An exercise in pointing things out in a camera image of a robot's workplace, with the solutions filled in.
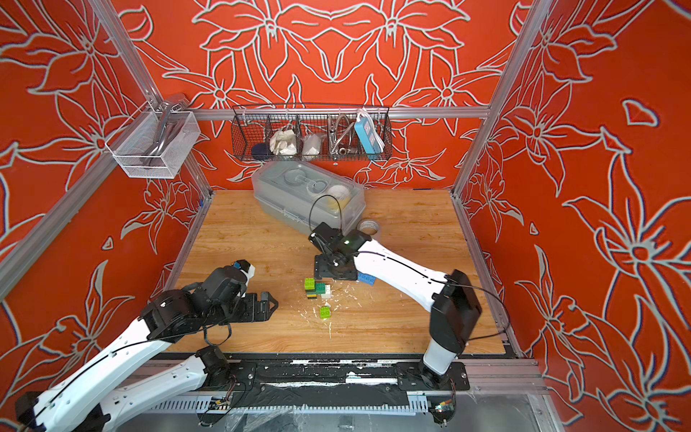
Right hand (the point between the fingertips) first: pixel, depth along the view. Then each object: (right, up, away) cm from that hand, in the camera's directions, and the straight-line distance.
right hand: (320, 275), depth 78 cm
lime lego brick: (+1, -13, +5) cm, 14 cm away
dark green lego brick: (-1, -6, +7) cm, 9 cm away
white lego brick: (+2, -7, +8) cm, 11 cm away
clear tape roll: (+17, +14, +28) cm, 36 cm away
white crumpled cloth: (-14, +44, +13) cm, 48 cm away
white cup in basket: (-4, +43, +15) cm, 45 cm away
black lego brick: (-4, -7, +6) cm, 10 cm away
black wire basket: (-10, +49, +21) cm, 55 cm away
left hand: (-14, -6, -8) cm, 17 cm away
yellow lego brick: (-4, -9, +9) cm, 13 cm away
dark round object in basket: (-24, +41, +18) cm, 51 cm away
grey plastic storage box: (-9, +25, +15) cm, 30 cm away
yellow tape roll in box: (+6, +26, +20) cm, 34 cm away
